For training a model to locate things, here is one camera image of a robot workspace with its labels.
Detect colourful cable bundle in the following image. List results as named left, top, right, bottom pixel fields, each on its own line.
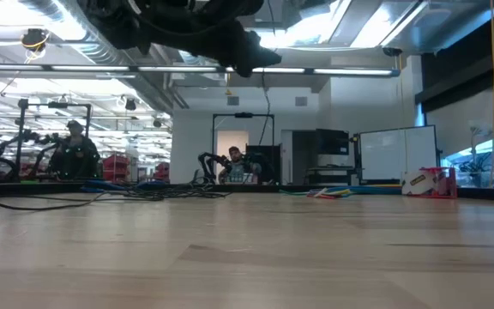
left=323, top=183, right=402, bottom=197

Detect red tape dispenser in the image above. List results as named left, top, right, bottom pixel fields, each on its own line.
left=401, top=167, right=459, bottom=199

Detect silver ventilation duct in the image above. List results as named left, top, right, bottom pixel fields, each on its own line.
left=17, top=0, right=190, bottom=111

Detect white whiteboard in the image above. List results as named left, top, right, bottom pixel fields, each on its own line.
left=359, top=124, right=439, bottom=181

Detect hanging yellow cord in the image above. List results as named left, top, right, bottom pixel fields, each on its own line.
left=488, top=0, right=494, bottom=189

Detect red cable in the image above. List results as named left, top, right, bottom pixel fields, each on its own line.
left=305, top=188, right=338, bottom=201

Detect long ceiling light bar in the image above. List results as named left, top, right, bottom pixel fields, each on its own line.
left=0, top=63, right=401, bottom=79

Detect black gantry frame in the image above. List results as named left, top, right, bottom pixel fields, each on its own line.
left=13, top=97, right=93, bottom=179
left=210, top=112, right=276, bottom=185

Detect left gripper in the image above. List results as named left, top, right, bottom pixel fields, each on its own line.
left=137, top=0, right=283, bottom=79

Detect green cable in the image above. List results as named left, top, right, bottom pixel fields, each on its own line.
left=279, top=188, right=312, bottom=198

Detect thin blue data cable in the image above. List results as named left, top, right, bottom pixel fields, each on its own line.
left=80, top=179, right=172, bottom=192

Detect person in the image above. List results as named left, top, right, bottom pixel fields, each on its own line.
left=48, top=119, right=101, bottom=180
left=218, top=145, right=265, bottom=185

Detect black equipment cart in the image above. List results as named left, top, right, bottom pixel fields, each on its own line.
left=306, top=127, right=358, bottom=185

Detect red storage bins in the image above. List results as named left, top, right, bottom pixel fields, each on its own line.
left=154, top=161, right=172, bottom=179
left=102, top=153, right=133, bottom=185

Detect long black cord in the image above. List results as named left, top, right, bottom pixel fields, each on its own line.
left=0, top=0, right=276, bottom=212

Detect ceiling cord reel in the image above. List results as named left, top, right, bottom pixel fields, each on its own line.
left=19, top=27, right=51, bottom=55

